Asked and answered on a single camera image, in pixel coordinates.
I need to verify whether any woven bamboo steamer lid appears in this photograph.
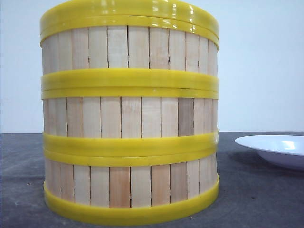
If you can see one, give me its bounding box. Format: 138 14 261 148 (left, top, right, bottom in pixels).
40 0 219 42

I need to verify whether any white plate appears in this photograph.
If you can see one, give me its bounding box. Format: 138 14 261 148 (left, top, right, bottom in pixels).
235 135 304 170

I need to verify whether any bamboo steamer basket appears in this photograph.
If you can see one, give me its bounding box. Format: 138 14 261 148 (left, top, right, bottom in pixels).
40 13 219 99
44 153 219 226
43 97 218 163

